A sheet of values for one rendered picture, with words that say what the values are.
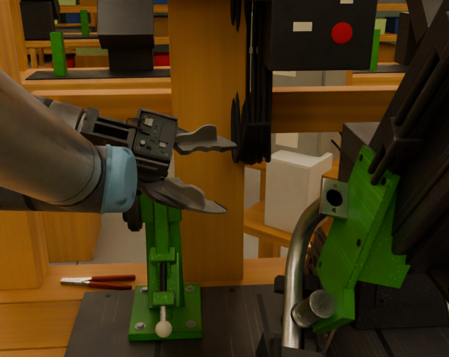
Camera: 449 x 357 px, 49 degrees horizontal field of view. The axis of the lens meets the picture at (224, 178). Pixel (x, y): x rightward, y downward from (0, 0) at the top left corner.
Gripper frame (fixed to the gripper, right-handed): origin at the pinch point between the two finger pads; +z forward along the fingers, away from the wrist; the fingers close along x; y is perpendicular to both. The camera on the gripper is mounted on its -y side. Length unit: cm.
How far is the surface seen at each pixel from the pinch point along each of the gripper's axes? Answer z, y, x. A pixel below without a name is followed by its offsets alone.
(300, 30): 7.6, 3.6, 26.7
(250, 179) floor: 77, -288, 135
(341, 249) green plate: 17.9, 1.1, -6.8
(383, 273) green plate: 22.8, 3.8, -9.8
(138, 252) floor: 0, -227, 44
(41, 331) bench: -22, -39, -21
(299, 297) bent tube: 16.6, -10.1, -12.0
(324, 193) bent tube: 14.1, 2.5, 0.2
